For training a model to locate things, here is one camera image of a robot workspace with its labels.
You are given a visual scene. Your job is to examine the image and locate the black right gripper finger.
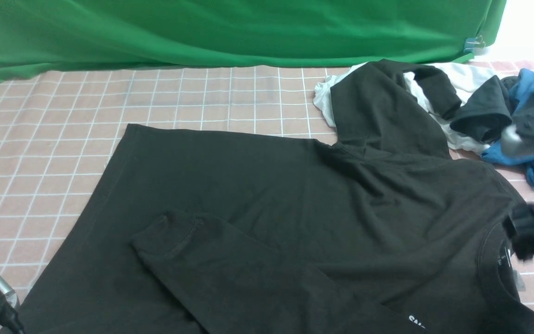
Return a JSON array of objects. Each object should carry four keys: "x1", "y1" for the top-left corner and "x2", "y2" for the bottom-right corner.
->
[{"x1": 503, "y1": 203, "x2": 534, "y2": 261}]

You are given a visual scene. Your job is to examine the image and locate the dark gray long-sleeve shirt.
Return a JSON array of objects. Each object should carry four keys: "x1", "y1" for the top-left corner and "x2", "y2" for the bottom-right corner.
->
[{"x1": 19, "y1": 60, "x2": 534, "y2": 334}]

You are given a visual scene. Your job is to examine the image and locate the blue shirt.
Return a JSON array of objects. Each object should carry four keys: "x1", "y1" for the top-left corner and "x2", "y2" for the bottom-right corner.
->
[{"x1": 470, "y1": 69, "x2": 534, "y2": 189}]

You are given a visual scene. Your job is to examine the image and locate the dark charcoal shirt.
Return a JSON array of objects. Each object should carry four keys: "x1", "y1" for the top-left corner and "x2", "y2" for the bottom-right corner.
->
[{"x1": 451, "y1": 69, "x2": 534, "y2": 158}]

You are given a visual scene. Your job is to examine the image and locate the white cloth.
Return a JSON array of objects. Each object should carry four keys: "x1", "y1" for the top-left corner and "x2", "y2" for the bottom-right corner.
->
[{"x1": 313, "y1": 63, "x2": 503, "y2": 155}]

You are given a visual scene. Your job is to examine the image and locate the blue binder clip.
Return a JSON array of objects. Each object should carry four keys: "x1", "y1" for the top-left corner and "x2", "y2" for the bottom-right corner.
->
[{"x1": 463, "y1": 35, "x2": 486, "y2": 53}]

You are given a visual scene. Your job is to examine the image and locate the green backdrop cloth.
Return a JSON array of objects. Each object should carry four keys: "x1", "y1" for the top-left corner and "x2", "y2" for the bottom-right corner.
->
[{"x1": 0, "y1": 0, "x2": 506, "y2": 83}]

